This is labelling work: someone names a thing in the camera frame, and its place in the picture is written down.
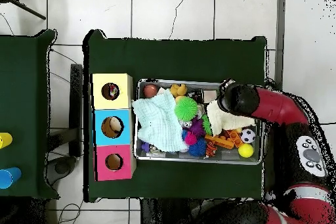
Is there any mint green waffle cloth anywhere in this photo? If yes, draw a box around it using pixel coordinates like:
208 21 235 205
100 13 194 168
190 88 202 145
131 89 189 153

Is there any large green spiky ball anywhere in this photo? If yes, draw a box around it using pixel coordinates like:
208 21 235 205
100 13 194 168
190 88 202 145
174 96 199 122

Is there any multicoloured patterned cloth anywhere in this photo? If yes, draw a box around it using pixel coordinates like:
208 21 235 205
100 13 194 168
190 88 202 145
108 83 120 99

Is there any cream waffle cloth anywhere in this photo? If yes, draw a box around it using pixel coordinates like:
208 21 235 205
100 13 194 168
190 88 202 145
206 99 256 137

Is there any wooden box with three holes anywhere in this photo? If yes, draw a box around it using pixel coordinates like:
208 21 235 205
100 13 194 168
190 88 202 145
90 72 137 182

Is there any brown toy football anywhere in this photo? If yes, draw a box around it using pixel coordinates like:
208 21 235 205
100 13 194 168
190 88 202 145
142 83 159 99

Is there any pink spiky ball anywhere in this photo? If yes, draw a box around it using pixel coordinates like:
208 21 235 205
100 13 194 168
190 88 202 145
183 131 198 146

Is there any blue spiky ball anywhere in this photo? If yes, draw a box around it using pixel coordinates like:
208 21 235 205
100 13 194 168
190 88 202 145
187 137 207 158

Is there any dark green table cloth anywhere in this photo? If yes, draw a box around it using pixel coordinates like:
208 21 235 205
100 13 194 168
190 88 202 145
0 29 60 200
82 29 268 204

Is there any orange tiger plush toy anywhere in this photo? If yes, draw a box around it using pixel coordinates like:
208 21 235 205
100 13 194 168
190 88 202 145
205 141 218 158

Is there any orange plastic toy block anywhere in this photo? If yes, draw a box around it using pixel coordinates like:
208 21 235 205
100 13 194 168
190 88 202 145
204 129 245 150

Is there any black and white soccer ball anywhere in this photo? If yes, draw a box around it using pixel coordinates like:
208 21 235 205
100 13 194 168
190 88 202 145
240 128 257 144

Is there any yellow ball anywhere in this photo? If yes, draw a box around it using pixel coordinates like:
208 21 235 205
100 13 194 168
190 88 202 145
238 143 255 159

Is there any black upright panel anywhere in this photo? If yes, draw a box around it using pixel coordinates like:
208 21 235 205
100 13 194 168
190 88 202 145
69 63 84 158

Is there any yellow cylinder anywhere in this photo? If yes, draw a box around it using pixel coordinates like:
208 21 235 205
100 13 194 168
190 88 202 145
0 132 13 150

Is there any black tripod leg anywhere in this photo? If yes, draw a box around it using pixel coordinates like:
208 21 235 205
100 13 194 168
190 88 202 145
0 0 47 21

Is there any blue cylinder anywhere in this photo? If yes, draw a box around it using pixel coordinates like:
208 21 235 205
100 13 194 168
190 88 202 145
0 166 22 190

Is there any shallow wire mesh bin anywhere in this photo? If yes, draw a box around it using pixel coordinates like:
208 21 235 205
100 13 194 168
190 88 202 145
133 78 264 166

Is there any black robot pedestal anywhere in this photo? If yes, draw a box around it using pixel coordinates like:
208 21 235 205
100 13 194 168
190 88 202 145
140 198 195 224

